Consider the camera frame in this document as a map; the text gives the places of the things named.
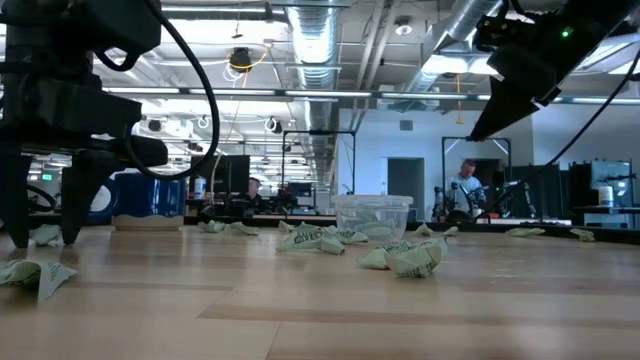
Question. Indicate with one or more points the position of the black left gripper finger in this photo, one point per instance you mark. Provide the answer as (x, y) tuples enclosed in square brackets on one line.
[(80, 195), (12, 200)]

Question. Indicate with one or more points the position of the grey equipment cabinet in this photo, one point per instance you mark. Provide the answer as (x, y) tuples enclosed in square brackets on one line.
[(612, 175)]

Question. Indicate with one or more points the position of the black frame stand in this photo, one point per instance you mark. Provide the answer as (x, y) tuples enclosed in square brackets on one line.
[(320, 132), (475, 138)]

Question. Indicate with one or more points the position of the clear plastic container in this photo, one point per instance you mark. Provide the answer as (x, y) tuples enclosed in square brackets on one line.
[(372, 210)]

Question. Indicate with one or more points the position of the black partition panel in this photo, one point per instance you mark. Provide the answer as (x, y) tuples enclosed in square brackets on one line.
[(540, 190)]

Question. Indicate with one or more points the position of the seated person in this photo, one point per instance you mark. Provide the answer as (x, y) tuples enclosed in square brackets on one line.
[(254, 187)]

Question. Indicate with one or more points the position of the long ceiling light strip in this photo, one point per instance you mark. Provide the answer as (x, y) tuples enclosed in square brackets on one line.
[(280, 92)]

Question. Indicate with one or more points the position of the silver ventilation duct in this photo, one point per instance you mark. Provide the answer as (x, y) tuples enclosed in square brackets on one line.
[(315, 40), (465, 20)]

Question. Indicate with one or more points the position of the green exit sign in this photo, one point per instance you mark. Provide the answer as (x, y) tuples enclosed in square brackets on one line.
[(47, 177)]

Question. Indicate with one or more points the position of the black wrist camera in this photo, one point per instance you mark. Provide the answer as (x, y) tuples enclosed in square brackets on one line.
[(120, 20), (505, 32)]

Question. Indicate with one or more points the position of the black computer monitor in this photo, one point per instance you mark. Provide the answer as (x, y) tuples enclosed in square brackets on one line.
[(232, 175)]

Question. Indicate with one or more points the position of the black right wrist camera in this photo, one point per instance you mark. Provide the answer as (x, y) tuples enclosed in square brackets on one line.
[(505, 32)]

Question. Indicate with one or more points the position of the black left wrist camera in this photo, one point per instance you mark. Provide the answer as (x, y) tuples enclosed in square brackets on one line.
[(120, 20)]

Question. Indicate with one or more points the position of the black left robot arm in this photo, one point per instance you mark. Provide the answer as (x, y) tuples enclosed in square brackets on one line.
[(30, 30)]

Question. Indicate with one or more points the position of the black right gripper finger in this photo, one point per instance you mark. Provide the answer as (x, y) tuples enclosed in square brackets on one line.
[(500, 112)]

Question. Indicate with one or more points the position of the standing person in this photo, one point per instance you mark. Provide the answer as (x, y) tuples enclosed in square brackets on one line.
[(465, 187)]

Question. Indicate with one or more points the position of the white canister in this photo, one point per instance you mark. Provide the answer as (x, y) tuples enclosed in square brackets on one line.
[(605, 196), (200, 187)]

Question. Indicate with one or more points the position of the blue ceramic mug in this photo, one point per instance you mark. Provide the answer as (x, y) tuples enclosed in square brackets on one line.
[(150, 200)]

